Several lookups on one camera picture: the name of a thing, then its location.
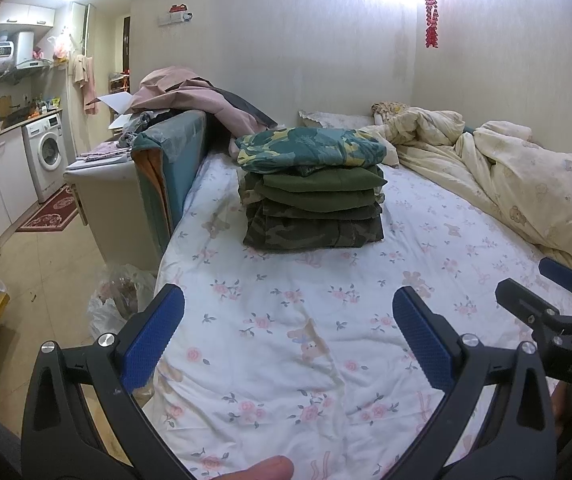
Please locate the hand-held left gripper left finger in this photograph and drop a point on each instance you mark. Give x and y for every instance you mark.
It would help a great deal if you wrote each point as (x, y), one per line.
(153, 340)

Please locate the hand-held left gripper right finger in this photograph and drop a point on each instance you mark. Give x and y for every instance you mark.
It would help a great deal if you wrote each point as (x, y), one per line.
(423, 340)

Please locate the green floral shorts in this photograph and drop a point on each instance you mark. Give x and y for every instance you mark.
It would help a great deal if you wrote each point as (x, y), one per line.
(311, 145)

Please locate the camouflage folded pants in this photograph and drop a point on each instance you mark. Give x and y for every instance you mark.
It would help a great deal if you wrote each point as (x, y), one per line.
(306, 232)

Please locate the dark olive folded pants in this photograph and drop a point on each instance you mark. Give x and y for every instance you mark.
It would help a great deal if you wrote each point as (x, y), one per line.
(326, 213)

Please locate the green folded pants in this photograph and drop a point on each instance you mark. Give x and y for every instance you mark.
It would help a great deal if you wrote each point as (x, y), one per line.
(316, 185)

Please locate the person's right hand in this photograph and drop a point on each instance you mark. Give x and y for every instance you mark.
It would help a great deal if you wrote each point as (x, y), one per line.
(561, 405)

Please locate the person's left hand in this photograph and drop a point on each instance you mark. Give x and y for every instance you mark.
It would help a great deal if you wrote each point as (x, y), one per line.
(261, 470)

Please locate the clear plastic bag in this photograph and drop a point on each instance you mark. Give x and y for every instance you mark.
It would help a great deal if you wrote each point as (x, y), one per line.
(116, 300)

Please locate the cream bear-print duvet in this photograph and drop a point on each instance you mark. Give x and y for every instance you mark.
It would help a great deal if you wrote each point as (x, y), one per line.
(516, 175)

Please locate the white floral bed sheet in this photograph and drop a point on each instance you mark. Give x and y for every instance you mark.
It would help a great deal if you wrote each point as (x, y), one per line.
(291, 310)

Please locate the white side cabinet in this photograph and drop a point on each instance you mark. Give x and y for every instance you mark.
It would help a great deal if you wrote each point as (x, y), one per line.
(111, 210)

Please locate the red patterned rug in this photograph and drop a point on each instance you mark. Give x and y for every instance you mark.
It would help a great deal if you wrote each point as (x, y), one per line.
(48, 210)

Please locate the pink patterned cloth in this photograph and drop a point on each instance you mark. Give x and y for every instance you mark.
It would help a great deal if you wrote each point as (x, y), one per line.
(103, 152)

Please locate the white washing machine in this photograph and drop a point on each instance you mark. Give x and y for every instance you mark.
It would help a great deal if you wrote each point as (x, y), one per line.
(46, 155)

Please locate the white lace pillow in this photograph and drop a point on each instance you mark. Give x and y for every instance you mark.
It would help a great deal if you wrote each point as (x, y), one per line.
(336, 119)

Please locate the white paper sheet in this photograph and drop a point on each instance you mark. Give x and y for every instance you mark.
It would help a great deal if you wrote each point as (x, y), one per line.
(116, 102)

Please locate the pink clothes pile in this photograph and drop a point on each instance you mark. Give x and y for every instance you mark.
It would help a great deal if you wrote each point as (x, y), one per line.
(176, 90)

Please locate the dark jacket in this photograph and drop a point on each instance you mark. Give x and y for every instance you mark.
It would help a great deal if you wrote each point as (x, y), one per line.
(246, 105)

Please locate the hanging pink towel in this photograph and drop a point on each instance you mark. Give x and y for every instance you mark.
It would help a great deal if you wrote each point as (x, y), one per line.
(86, 80)

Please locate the range hood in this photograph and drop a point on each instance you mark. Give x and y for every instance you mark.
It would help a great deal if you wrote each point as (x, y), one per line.
(33, 63)

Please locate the pink plastic bag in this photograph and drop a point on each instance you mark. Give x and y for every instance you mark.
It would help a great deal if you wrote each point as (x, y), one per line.
(60, 50)

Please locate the white water heater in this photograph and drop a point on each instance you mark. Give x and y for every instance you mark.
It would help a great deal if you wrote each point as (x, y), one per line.
(3, 50)

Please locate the red firecracker wall decoration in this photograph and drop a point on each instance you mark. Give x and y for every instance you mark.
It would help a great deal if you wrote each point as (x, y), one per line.
(432, 30)

